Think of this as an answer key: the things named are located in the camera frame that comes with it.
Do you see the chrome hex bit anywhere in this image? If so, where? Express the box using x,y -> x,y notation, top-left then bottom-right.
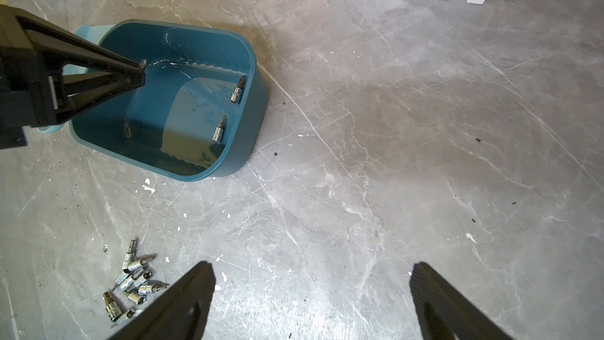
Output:
137,283 -> 168,296

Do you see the teal plastic storage box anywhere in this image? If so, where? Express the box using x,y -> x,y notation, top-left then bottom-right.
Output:
69,20 -> 269,182

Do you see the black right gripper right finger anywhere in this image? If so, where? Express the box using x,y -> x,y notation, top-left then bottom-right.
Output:
410,262 -> 511,340

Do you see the chrome bit pile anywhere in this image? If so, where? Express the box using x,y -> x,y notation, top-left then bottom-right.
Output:
125,291 -> 146,305
122,239 -> 137,271

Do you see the chrome bit with brown tip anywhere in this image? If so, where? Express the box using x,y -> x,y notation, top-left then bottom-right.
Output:
231,76 -> 246,104

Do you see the chrome phillips bit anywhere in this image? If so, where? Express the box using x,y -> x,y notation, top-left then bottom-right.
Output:
124,256 -> 155,273

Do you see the chrome bit dark square socket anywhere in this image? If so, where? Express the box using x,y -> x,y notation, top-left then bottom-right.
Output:
131,270 -> 153,291

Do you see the chrome bit bottom pile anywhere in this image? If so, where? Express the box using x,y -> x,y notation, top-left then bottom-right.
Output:
125,291 -> 146,305

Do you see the light blue dustpan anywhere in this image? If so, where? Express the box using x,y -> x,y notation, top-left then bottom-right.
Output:
37,24 -> 116,135

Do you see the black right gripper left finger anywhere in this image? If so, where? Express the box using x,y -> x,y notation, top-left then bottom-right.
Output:
112,261 -> 216,340

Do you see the chrome bit lower pile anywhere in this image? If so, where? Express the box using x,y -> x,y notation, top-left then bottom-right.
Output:
122,239 -> 137,271

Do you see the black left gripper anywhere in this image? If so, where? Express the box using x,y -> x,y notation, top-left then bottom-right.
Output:
1,5 -> 145,150

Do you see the chrome socket adapter bit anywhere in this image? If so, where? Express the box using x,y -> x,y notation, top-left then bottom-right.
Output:
102,291 -> 124,322

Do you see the chrome bit slim tip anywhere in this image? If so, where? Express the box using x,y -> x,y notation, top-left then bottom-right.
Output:
212,116 -> 227,143

